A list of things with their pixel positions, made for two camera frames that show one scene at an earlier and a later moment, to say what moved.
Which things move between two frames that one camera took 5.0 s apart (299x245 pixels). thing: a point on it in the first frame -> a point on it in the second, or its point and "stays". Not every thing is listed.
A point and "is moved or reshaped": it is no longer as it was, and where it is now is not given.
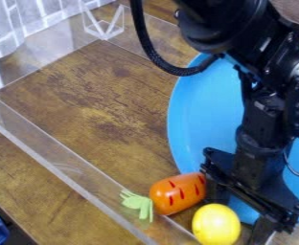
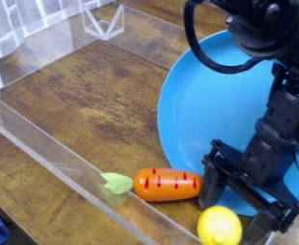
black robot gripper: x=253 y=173 stays
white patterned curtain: x=13 y=18 stays
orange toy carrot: x=173 y=193 -> x=157 y=184
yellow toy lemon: x=217 y=225 is moved or reshaped
